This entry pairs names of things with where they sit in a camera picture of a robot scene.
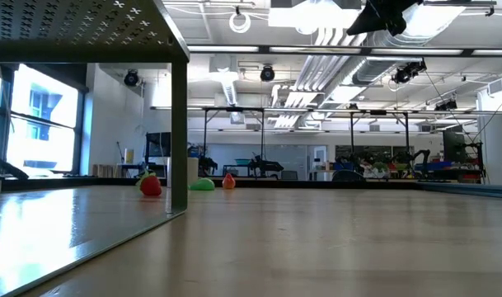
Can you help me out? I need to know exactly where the red strawberry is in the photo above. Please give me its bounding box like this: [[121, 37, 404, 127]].
[[135, 169, 163, 197]]

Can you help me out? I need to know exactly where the black chair back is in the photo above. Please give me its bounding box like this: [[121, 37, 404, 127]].
[[331, 168, 367, 182]]

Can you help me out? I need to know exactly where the bright ceiling light panel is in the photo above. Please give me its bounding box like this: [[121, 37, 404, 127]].
[[268, 6, 361, 36]]

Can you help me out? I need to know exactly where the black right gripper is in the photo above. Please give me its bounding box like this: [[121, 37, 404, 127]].
[[345, 0, 425, 37]]

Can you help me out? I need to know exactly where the large window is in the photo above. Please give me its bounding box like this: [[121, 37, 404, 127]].
[[0, 61, 88, 177]]

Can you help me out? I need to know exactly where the small green fruit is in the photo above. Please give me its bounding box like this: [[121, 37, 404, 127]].
[[189, 177, 216, 192]]

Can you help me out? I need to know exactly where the white cable coil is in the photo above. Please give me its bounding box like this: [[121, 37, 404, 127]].
[[228, 11, 251, 35]]

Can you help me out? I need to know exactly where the black monitor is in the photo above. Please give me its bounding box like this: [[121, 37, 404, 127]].
[[145, 131, 172, 158]]

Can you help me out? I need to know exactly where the black background machine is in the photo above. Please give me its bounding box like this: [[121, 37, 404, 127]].
[[442, 130, 487, 183]]

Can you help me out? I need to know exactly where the white cabinet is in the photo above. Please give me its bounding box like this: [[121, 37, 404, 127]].
[[476, 88, 502, 186]]

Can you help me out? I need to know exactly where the blue storage bin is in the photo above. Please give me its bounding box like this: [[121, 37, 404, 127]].
[[415, 161, 453, 172]]

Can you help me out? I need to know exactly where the green perforated metal stand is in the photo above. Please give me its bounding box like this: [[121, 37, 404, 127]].
[[0, 0, 190, 297]]

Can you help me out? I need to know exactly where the black metal gantry frame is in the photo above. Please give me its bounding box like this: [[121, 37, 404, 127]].
[[202, 106, 266, 171], [349, 108, 411, 168]]

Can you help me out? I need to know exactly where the black round ceiling spotlight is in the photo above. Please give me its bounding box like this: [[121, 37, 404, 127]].
[[259, 64, 276, 83], [123, 68, 140, 87]]

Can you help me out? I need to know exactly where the silver ventilation duct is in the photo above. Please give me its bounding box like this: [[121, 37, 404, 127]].
[[351, 0, 468, 86]]

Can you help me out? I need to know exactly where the black aluminium table frame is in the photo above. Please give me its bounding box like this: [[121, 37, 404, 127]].
[[0, 176, 502, 200]]

